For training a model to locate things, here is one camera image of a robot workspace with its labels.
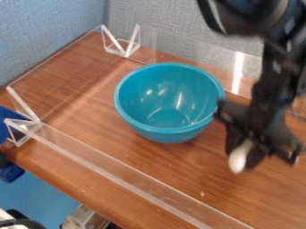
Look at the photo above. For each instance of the black and white object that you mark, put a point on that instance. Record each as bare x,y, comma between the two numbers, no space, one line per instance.
15,220

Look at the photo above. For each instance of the clear bracket under table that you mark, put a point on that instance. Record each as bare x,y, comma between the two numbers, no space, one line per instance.
84,218

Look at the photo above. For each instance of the clear acrylic left barrier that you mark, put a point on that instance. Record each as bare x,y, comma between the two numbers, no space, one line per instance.
52,83

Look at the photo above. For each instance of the blue clamp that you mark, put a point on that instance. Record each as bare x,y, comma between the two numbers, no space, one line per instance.
9,170

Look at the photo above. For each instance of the blue plastic bowl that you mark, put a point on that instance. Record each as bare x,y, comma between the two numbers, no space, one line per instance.
167,101

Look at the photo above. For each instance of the clear acrylic barrier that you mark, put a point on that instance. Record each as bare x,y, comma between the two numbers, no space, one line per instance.
122,193
148,46
52,83

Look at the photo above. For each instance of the clear acrylic front barrier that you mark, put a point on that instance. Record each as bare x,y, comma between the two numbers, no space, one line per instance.
122,193

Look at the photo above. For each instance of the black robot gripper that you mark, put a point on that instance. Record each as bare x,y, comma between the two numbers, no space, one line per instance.
259,123

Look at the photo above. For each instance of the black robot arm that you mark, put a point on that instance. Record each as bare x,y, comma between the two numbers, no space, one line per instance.
278,22

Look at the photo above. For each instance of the white toy mushroom brown cap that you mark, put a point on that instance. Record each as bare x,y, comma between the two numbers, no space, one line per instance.
238,156

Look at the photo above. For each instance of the clear acrylic back barrier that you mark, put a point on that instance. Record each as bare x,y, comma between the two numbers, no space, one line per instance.
148,46

